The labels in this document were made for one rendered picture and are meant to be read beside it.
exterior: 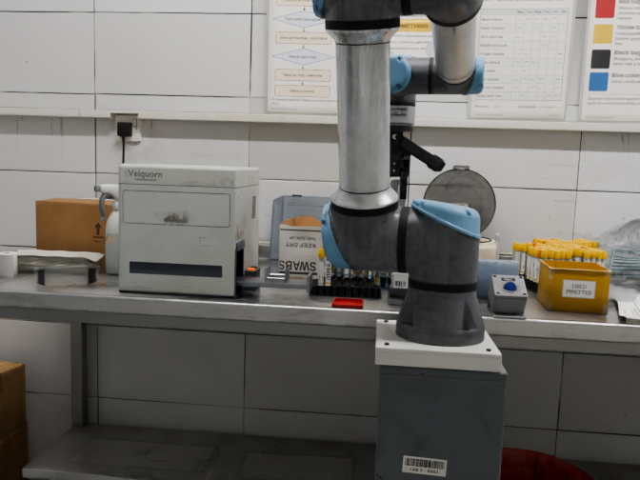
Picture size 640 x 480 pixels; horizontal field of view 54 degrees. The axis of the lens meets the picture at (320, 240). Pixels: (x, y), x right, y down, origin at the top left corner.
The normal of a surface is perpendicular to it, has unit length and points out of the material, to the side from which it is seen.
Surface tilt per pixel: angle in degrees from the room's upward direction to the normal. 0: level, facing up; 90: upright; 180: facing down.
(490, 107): 93
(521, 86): 94
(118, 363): 90
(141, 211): 90
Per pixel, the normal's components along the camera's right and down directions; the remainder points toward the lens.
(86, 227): -0.19, 0.07
